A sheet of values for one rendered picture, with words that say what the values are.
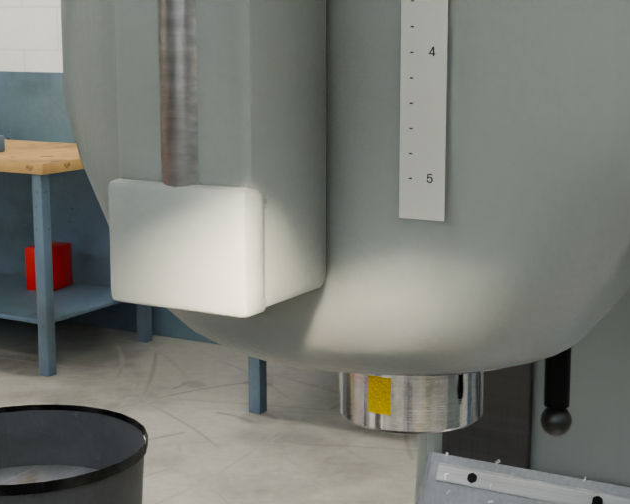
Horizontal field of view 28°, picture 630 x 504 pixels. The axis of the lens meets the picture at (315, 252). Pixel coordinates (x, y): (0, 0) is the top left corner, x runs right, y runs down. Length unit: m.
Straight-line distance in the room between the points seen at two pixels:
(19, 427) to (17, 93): 3.68
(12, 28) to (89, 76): 5.89
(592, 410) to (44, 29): 5.43
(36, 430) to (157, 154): 2.43
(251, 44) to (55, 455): 2.46
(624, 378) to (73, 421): 2.00
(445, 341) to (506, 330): 0.02
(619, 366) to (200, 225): 0.53
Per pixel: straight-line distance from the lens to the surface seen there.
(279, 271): 0.30
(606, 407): 0.80
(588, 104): 0.30
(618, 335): 0.79
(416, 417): 0.40
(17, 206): 6.30
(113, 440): 2.64
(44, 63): 6.12
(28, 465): 2.73
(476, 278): 0.31
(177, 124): 0.29
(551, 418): 0.40
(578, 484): 0.81
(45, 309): 5.20
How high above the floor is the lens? 1.41
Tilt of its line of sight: 10 degrees down
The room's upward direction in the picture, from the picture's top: straight up
